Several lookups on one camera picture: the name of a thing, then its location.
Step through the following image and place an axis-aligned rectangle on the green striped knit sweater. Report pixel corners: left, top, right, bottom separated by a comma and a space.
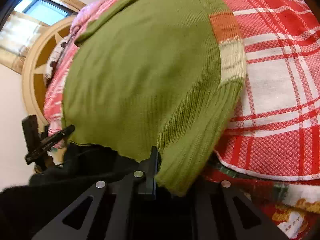
62, 0, 247, 196

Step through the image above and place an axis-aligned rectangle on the beige wooden headboard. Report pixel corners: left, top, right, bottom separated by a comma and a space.
22, 15, 75, 131

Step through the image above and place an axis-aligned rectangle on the red patterned blanket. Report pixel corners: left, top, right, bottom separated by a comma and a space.
202, 153, 319, 239

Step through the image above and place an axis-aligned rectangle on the patterned beige pillow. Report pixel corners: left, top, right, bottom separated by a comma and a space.
43, 34, 73, 86

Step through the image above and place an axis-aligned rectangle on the red white plaid bedspread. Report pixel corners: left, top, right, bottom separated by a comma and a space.
43, 0, 319, 181

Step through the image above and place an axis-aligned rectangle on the pink pillow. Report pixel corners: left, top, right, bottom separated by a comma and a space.
70, 0, 104, 35

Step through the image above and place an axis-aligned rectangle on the window with curtains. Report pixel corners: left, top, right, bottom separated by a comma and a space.
1, 0, 86, 74

